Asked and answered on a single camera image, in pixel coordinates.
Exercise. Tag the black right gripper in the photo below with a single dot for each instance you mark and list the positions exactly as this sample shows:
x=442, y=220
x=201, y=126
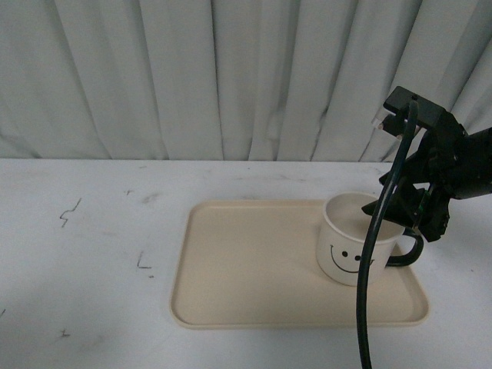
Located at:
x=438, y=161

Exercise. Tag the white smiley mug black handle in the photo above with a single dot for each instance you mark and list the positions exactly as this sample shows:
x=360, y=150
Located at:
x=342, y=236

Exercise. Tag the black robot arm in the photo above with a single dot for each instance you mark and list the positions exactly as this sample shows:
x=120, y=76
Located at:
x=478, y=157

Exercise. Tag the beige plastic tray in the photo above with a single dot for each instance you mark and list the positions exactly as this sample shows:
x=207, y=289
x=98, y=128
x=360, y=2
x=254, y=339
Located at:
x=252, y=264

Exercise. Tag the white pleated curtain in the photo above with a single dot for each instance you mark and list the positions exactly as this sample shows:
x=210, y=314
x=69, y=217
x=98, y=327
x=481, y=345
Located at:
x=232, y=80

